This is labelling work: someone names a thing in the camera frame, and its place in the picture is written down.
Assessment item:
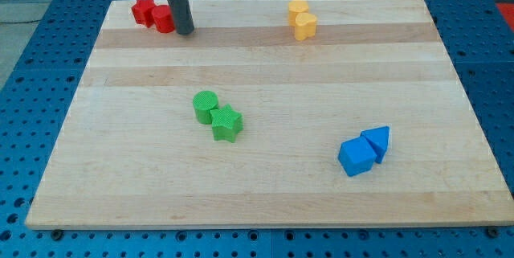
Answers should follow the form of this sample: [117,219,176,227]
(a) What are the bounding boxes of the yellow heart block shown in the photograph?
[294,13,317,41]

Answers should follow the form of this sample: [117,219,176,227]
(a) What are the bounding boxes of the green star block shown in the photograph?
[210,104,243,143]

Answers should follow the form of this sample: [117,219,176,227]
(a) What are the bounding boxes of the blue cube block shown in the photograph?
[338,137,377,177]

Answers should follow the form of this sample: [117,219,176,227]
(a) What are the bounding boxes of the yellow hexagon block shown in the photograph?
[288,0,309,27]

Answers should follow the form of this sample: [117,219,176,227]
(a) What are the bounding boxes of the red cylinder block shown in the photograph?
[152,5,175,33]

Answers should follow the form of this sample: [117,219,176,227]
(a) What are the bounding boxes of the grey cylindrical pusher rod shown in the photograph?
[160,0,196,36]

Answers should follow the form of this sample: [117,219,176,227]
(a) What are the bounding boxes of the blue triangle block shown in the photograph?
[361,125,390,164]

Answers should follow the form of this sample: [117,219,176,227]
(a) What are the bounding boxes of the light wooden board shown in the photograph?
[26,0,513,230]

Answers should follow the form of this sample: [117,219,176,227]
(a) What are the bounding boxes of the red star block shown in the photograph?
[131,0,156,27]

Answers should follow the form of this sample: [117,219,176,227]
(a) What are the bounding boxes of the green cylinder block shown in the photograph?
[193,91,218,125]

